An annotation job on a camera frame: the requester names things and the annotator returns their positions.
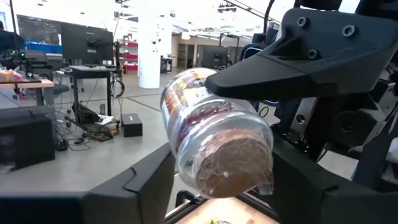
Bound floor cable bundle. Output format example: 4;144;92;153
55;118;123;152

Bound black monitor desk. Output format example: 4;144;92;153
63;63;118;125

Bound black computer monitor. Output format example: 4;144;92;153
60;22;114;65
201;45;230;70

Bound white building column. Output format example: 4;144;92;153
137;0;162;90

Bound blue storage bins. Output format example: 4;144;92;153
24;41;63;54

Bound office chair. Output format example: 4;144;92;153
51;83;72;96

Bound person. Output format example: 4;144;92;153
0;20;25;54

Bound shelf with red bins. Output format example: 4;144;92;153
119;39;139;73

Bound black cabinet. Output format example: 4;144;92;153
0;105;57;171

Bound black bag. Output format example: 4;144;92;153
71;102;101;124

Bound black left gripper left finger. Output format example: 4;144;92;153
83;142;177;224

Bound small black floor box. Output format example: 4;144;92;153
121;113;144;138

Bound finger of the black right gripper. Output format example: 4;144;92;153
205;9;398;101

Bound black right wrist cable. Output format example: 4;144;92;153
262;0;277;35

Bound wooden top table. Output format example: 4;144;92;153
0;78;55;106

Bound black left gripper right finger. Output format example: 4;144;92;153
269;138;374;224

